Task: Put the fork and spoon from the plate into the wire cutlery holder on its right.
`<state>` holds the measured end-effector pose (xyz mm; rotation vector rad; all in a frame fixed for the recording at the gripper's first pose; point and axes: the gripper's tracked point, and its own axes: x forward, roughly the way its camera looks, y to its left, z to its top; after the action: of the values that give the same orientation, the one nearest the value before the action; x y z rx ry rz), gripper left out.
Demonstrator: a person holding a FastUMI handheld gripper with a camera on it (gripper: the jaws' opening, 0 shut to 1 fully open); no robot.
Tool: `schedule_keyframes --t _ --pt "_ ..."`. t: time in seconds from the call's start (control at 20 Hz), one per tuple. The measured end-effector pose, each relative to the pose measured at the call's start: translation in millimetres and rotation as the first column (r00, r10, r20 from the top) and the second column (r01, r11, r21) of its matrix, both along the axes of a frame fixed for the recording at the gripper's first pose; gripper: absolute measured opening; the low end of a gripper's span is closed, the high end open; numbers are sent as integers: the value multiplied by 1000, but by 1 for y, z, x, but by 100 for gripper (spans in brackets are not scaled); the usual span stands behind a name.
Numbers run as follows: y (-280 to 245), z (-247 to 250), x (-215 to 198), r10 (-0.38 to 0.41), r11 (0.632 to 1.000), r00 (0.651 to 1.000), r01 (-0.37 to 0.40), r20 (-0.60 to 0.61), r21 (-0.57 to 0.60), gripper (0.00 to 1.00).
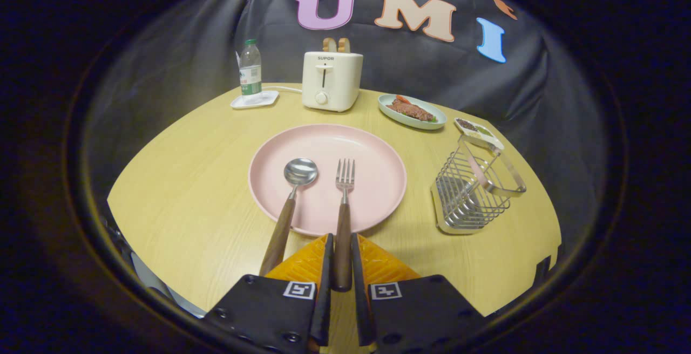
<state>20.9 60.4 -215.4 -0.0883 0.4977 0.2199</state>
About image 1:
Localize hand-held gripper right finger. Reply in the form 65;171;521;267
351;233;487;353

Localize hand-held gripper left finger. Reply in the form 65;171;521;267
204;233;334;353

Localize wooden handled fork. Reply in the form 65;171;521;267
331;158;356;292

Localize wooden handled spoon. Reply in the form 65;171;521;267
259;158;319;277

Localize pink plate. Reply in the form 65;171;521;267
248;124;408;237

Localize pale green plate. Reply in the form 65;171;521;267
377;93;448;130

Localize brown meat slices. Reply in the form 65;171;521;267
385;98;435;122

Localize white square coaster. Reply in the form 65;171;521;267
231;90;280;110

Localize white divided condiment dish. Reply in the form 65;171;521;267
453;118;505;151

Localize white toaster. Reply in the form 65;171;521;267
301;50;364;113

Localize clear plastic water bottle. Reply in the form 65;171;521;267
239;39;263;97

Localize black backdrop cloth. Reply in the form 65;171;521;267
81;0;611;247

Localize metal wire cutlery basket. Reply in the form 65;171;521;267
430;134;527;235

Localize black table bracket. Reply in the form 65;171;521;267
534;257;551;290

